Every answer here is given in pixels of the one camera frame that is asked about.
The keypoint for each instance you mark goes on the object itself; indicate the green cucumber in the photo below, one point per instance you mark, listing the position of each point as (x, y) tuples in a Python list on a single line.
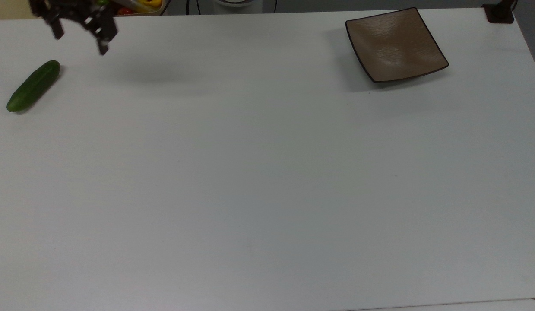
[(33, 86)]

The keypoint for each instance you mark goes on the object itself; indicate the square brown ceramic plate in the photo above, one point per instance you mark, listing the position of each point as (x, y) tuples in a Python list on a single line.
[(394, 45)]

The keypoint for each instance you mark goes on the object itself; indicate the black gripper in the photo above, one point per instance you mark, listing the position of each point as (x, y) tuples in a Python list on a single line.
[(73, 9)]

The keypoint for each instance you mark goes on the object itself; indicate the yellow toy pepper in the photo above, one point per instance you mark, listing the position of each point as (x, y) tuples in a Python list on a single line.
[(147, 4)]

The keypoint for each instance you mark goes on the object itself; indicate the black camera stand base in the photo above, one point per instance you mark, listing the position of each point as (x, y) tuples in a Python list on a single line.
[(499, 13)]

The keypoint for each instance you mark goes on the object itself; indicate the box of toy vegetables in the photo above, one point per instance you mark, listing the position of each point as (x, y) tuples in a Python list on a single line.
[(140, 11)]

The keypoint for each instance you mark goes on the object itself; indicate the red toy tomato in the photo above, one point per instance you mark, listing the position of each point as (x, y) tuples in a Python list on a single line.
[(125, 11)]

